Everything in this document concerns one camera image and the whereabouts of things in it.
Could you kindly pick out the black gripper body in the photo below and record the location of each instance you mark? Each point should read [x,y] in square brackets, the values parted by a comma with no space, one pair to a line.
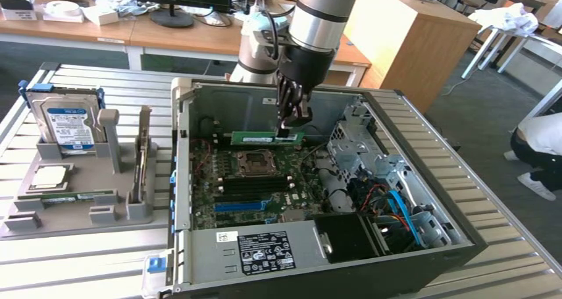
[303,69]

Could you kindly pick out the green RAM stick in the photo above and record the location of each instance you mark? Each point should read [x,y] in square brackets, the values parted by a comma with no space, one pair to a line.
[257,138]
[63,197]

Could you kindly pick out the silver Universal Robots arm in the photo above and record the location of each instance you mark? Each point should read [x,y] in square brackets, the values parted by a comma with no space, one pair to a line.
[317,14]

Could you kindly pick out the black RAM slots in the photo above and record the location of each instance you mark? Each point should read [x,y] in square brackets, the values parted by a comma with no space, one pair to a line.
[254,184]

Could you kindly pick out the CPU socket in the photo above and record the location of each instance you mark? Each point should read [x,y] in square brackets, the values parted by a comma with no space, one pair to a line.
[257,162]

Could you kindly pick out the silver disk bay cage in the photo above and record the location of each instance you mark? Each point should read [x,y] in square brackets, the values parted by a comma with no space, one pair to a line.
[373,147]

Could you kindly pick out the wooden cabinet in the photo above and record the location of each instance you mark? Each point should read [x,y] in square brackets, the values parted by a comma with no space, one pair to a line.
[409,39]

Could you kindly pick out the green motherboard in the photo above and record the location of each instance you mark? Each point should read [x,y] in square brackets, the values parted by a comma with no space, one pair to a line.
[253,187]

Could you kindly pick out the open black PC case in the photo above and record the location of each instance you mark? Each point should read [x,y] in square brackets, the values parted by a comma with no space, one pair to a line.
[317,193]

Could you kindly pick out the blue expansion slot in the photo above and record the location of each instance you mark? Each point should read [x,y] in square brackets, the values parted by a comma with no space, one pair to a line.
[242,206]

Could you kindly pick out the graphics card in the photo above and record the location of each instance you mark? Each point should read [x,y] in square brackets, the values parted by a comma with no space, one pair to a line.
[143,157]

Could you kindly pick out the wooden desk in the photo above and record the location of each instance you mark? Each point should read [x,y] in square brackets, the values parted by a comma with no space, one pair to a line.
[144,25]

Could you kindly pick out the black fan shroud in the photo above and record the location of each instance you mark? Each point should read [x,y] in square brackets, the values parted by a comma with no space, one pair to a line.
[349,236]

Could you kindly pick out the grey power supply unit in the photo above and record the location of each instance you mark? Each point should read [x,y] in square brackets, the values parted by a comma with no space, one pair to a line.
[250,254]

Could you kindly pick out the white table with crumpled cloth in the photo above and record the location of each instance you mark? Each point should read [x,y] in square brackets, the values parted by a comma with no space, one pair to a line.
[505,25]

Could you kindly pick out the hard disk with blue caddy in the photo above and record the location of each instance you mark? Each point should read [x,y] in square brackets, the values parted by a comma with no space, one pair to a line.
[66,118]

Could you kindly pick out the grey parts rack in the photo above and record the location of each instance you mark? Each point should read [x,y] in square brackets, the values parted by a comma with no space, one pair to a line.
[83,193]

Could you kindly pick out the person in white shirt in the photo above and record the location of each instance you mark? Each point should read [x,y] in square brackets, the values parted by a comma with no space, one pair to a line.
[538,147]

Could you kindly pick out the white round device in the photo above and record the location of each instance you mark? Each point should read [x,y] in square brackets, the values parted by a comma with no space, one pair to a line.
[63,10]

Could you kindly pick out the silver CPU chip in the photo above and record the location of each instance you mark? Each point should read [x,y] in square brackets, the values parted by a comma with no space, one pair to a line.
[50,178]

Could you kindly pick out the white cardboard box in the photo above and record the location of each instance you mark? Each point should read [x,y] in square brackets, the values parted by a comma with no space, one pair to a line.
[18,9]

